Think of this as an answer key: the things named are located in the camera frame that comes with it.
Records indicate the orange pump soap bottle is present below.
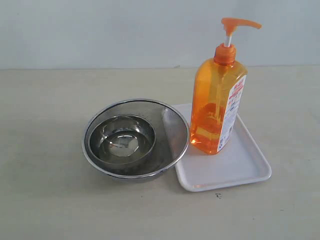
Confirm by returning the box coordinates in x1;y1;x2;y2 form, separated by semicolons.
190;17;262;155

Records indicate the small stainless steel bowl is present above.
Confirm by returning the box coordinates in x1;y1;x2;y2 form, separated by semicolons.
88;114;157;170

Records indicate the steel mesh strainer basket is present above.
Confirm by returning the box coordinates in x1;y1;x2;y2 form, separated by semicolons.
81;99;190;183

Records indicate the white plastic tray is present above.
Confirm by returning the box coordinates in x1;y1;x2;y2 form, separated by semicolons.
175;116;272;192

